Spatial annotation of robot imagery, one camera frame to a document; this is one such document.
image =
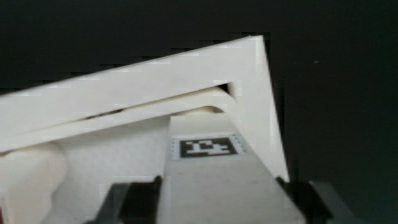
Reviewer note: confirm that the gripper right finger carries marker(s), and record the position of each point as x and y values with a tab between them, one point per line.
318	202

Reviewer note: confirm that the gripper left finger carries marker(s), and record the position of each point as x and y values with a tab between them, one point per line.
130	204

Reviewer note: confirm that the white desk top tray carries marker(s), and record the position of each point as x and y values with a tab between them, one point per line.
105	154

